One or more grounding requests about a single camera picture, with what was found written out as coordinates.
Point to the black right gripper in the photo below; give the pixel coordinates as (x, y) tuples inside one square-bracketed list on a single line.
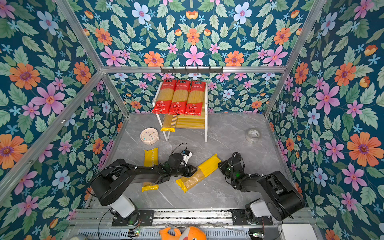
[(225, 164)]

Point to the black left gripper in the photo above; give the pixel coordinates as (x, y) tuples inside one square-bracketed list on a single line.
[(189, 172)]

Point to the yellow pasta bag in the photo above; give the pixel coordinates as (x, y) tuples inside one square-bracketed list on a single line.
[(203, 171), (151, 158), (169, 123)]

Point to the yellow pasta bag bottom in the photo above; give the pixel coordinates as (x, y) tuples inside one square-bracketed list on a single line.
[(151, 158)]

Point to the red spaghetti bag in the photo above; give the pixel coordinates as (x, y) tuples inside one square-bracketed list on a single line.
[(180, 97), (165, 97), (196, 98)]

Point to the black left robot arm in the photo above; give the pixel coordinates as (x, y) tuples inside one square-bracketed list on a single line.
[(110, 184)]

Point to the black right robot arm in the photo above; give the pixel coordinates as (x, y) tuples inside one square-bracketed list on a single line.
[(279, 200)]

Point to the pink round clock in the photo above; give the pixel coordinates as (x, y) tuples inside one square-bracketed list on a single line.
[(149, 136)]

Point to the orange plush toy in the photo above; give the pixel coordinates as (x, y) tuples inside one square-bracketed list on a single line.
[(190, 233)]

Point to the white box corner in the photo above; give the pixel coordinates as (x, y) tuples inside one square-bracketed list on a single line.
[(298, 232)]

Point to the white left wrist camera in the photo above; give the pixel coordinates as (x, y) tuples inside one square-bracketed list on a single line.
[(186, 156)]

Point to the black hook rail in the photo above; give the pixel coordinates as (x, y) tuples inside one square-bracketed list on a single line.
[(191, 70)]

